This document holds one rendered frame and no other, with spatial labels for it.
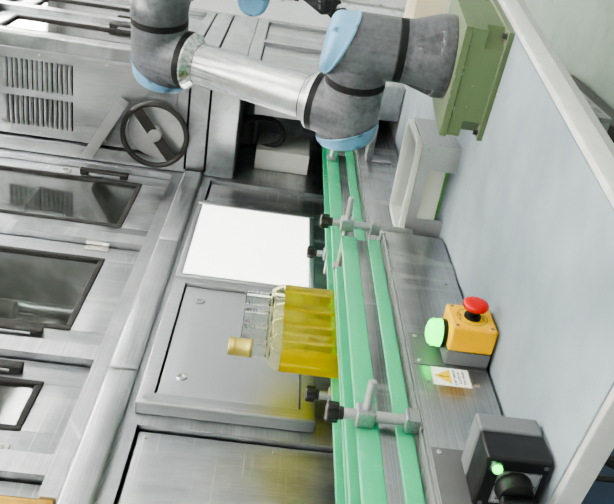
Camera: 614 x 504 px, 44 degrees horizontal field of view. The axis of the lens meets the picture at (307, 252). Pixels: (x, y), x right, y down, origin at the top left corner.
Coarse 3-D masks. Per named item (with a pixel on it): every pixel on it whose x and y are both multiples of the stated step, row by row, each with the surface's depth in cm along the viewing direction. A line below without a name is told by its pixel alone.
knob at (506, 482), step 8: (504, 480) 88; (512, 480) 88; (520, 480) 88; (528, 480) 88; (496, 488) 89; (504, 488) 87; (512, 488) 87; (520, 488) 87; (528, 488) 87; (496, 496) 89; (504, 496) 87; (512, 496) 87; (520, 496) 87; (528, 496) 87
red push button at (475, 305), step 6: (468, 300) 115; (474, 300) 115; (480, 300) 115; (468, 306) 114; (474, 306) 114; (480, 306) 114; (486, 306) 114; (468, 312) 116; (474, 312) 114; (480, 312) 114
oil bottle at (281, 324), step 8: (272, 320) 144; (280, 320) 144; (288, 320) 144; (296, 320) 145; (304, 320) 145; (312, 320) 145; (272, 328) 142; (280, 328) 141; (288, 328) 142; (296, 328) 142; (304, 328) 143; (312, 328) 143; (320, 328) 143; (328, 328) 144; (320, 336) 141; (328, 336) 142; (336, 336) 142
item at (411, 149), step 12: (408, 120) 165; (408, 132) 167; (408, 144) 168; (420, 144) 153; (408, 156) 170; (420, 156) 154; (408, 168) 171; (396, 180) 173; (408, 180) 156; (396, 192) 174; (408, 192) 156; (396, 204) 175; (408, 204) 159; (396, 216) 170
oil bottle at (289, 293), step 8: (280, 288) 154; (288, 288) 154; (296, 288) 154; (304, 288) 155; (312, 288) 155; (272, 296) 152; (280, 296) 151; (288, 296) 151; (296, 296) 152; (304, 296) 152; (312, 296) 152; (320, 296) 153; (328, 296) 153; (272, 304) 152; (312, 304) 152; (320, 304) 152; (328, 304) 152
